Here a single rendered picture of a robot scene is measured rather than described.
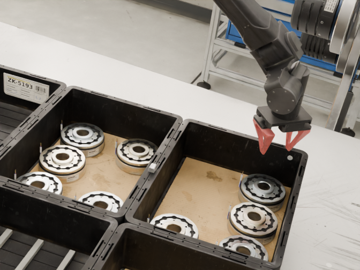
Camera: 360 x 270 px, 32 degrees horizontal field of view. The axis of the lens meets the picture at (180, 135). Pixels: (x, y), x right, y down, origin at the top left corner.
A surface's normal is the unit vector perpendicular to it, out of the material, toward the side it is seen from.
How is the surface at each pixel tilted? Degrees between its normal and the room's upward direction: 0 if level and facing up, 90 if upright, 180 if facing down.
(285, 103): 91
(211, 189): 0
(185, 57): 0
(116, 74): 0
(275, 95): 91
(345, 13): 69
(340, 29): 89
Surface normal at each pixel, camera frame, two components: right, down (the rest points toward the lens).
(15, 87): -0.30, 0.50
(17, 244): 0.13, -0.82
